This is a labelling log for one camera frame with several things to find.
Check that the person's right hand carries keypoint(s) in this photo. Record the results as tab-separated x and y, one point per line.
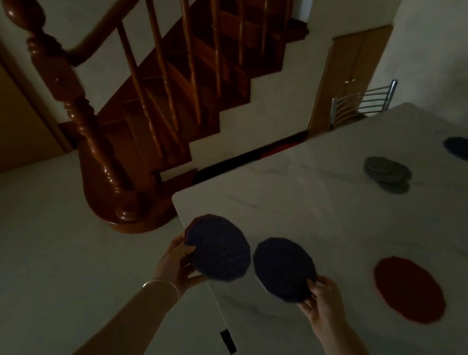
325	306

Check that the person's left hand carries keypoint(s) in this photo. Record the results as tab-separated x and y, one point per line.
172	267

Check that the person's left thumb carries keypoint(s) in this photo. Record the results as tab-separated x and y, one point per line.
186	257

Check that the person's right thumb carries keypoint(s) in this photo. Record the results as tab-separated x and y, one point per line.
313	288

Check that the stack of blue round coasters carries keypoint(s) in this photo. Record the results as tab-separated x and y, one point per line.
218	247

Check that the person's left forearm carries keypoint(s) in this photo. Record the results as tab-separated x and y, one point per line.
126	327

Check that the red round coaster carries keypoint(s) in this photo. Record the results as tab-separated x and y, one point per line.
409	290

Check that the stack of grey round coasters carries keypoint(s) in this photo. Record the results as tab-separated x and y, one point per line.
387	173

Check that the wooden staircase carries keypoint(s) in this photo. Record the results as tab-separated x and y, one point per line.
194	91

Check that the metal chair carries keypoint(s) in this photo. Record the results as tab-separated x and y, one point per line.
359	104

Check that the wooden stair railing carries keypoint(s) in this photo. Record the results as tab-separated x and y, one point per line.
100	78

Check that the wooden cabinet doors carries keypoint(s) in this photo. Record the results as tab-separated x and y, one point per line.
347	78

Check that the black table bracket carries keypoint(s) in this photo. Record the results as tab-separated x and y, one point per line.
228	341

